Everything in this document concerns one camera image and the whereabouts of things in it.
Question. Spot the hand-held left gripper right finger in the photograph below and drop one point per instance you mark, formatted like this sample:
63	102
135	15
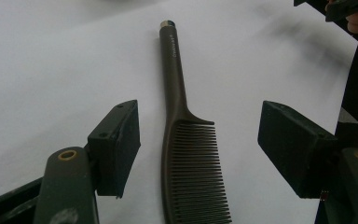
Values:
295	149

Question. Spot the white board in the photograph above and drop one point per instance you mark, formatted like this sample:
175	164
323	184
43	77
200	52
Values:
49	81

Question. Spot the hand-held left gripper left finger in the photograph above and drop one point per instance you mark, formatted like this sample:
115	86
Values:
115	149

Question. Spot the dark brown comb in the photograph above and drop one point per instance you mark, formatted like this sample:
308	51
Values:
175	93

